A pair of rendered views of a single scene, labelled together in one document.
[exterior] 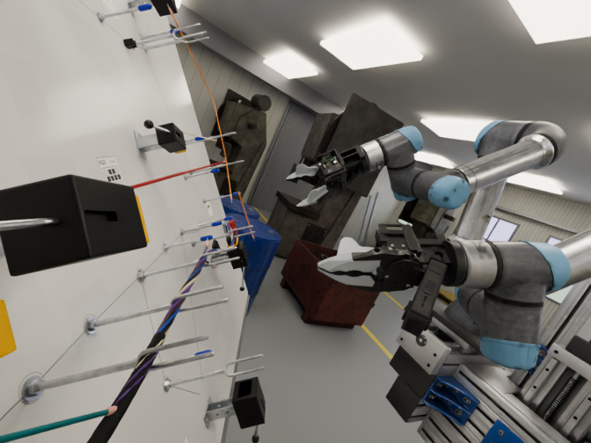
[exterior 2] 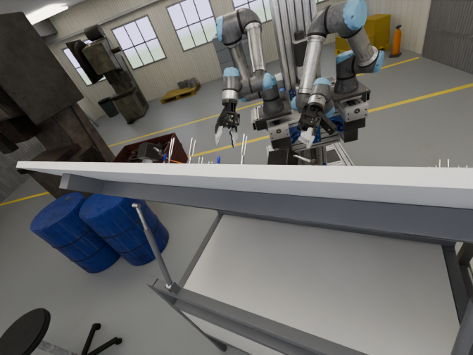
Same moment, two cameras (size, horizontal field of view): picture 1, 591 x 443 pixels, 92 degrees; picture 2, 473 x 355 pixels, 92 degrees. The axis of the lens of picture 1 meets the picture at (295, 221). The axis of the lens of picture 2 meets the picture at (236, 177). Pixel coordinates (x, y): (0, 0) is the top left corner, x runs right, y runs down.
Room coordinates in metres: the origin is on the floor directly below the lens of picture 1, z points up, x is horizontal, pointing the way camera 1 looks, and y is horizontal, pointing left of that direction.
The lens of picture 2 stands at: (0.08, 0.72, 1.85)
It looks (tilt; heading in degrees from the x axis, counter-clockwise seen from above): 36 degrees down; 316
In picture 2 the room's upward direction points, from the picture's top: 21 degrees counter-clockwise
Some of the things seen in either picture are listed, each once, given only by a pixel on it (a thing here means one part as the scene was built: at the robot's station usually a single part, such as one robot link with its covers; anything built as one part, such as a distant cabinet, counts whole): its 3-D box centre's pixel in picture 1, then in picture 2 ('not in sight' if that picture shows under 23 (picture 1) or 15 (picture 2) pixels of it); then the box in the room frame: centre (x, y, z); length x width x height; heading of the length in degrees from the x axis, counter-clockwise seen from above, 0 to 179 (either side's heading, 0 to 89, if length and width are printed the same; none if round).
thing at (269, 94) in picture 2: not in sight; (267, 86); (0.90, -0.64, 1.33); 0.13 x 0.12 x 0.14; 27
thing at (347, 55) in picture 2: not in sight; (346, 63); (0.47, -0.91, 1.33); 0.13 x 0.12 x 0.14; 169
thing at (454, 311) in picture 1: (476, 311); (272, 103); (0.90, -0.65, 1.21); 0.15 x 0.15 x 0.10
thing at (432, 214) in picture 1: (419, 229); (112, 77); (6.88, -2.78, 1.18); 1.28 x 1.06 x 2.36; 123
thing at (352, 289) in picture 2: not in sight; (303, 296); (0.40, 0.29, 0.60); 1.17 x 0.58 x 0.40; 10
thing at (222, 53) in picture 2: not in sight; (236, 56); (4.14, -4.82, 0.63); 1.29 x 0.85 x 1.27; 121
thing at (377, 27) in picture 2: not in sight; (360, 36); (1.32, -5.73, 0.33); 1.15 x 0.87 x 0.67; 122
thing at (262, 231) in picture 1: (229, 250); (105, 228); (2.54, 0.45, 0.40); 1.08 x 0.66 x 0.80; 19
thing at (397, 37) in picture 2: not in sight; (396, 41); (0.57, -5.13, 0.27); 0.24 x 0.23 x 0.53; 122
